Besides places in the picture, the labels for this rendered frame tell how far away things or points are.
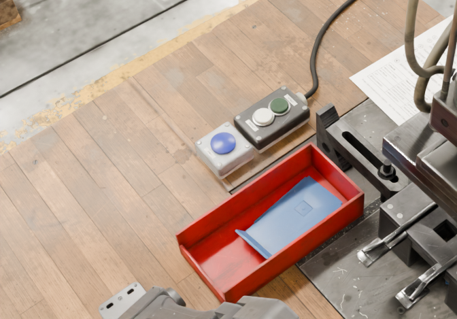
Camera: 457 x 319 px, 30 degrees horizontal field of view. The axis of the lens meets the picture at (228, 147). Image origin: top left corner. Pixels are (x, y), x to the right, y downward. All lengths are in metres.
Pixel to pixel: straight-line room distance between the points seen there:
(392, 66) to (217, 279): 0.48
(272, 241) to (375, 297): 0.17
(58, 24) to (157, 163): 1.61
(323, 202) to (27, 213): 0.46
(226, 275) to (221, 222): 0.08
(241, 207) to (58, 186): 0.30
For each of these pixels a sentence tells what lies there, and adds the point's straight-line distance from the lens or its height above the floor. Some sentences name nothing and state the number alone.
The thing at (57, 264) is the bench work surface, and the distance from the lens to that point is 1.30.
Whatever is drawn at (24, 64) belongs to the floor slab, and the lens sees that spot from 2.83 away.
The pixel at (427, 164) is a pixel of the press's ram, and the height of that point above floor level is 1.18.
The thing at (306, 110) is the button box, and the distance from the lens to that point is 1.36.
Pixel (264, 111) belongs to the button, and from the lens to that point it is 1.35.
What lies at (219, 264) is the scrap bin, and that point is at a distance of 1.25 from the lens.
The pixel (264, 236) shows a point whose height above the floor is 0.91.
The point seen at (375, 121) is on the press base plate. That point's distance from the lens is 1.38.
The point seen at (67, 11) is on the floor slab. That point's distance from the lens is 2.95.
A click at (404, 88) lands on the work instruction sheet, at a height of 0.90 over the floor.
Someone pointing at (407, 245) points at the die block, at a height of 0.96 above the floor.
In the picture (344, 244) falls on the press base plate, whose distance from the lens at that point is 1.26.
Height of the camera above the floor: 2.00
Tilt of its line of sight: 54 degrees down
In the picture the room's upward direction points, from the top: 10 degrees counter-clockwise
